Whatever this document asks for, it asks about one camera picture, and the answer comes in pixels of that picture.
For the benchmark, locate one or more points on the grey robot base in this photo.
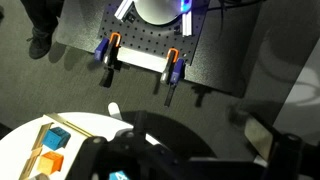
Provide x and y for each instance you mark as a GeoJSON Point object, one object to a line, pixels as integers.
{"type": "Point", "coordinates": [158, 10]}

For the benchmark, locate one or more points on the orange block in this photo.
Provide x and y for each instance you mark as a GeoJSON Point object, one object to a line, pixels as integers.
{"type": "Point", "coordinates": [50, 162]}

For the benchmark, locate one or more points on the black shoe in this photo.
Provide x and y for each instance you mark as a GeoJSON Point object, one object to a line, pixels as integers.
{"type": "Point", "coordinates": [40, 45]}

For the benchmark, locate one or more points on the dark blue block with four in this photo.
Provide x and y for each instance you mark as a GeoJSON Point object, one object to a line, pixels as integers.
{"type": "Point", "coordinates": [119, 175]}

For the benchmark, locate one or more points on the wooden tray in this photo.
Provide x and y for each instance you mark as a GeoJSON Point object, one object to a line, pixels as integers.
{"type": "Point", "coordinates": [43, 133]}

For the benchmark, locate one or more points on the white table base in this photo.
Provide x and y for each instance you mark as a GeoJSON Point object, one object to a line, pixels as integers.
{"type": "Point", "coordinates": [113, 110]}

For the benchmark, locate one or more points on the dark trouser leg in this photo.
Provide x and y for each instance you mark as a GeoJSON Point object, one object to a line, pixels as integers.
{"type": "Point", "coordinates": [43, 13]}

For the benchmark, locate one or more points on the blue block with six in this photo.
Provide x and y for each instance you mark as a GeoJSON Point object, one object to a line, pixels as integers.
{"type": "Point", "coordinates": [56, 138]}

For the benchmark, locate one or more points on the blue orange bar clamp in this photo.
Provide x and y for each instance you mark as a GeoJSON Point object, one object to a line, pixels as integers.
{"type": "Point", "coordinates": [108, 56]}
{"type": "Point", "coordinates": [171, 73]}

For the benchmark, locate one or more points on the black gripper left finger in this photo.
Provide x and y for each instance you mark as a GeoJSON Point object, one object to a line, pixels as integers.
{"type": "Point", "coordinates": [140, 123]}

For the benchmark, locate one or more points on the black robot cart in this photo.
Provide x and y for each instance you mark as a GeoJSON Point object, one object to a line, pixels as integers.
{"type": "Point", "coordinates": [226, 50]}

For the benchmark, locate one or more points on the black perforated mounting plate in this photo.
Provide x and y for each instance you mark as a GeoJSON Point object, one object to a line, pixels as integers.
{"type": "Point", "coordinates": [150, 38]}

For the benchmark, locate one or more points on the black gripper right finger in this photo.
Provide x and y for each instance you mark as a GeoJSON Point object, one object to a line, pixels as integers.
{"type": "Point", "coordinates": [258, 136]}

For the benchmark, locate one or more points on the aluminium extrusion bar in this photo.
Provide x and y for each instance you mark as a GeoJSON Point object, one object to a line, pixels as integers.
{"type": "Point", "coordinates": [123, 10]}
{"type": "Point", "coordinates": [186, 23]}

